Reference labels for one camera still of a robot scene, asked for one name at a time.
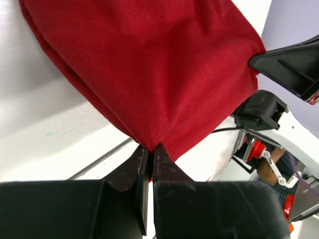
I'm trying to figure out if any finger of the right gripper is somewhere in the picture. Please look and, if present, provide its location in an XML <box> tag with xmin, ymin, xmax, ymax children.
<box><xmin>248</xmin><ymin>36</ymin><xmax>319</xmax><ymax>101</ymax></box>

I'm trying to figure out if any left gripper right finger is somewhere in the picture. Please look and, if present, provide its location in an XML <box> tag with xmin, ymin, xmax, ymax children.
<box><xmin>153</xmin><ymin>144</ymin><xmax>290</xmax><ymax>239</ymax></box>

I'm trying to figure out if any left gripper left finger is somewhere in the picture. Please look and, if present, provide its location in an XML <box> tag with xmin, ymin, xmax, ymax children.
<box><xmin>0</xmin><ymin>146</ymin><xmax>149</xmax><ymax>239</ymax></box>

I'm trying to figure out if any red t shirt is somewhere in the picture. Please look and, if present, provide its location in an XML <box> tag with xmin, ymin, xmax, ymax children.
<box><xmin>19</xmin><ymin>0</ymin><xmax>265</xmax><ymax>160</ymax></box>

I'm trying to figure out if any operator forearm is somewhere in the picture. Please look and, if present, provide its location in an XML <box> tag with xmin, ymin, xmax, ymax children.
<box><xmin>257</xmin><ymin>147</ymin><xmax>298</xmax><ymax>189</ymax></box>

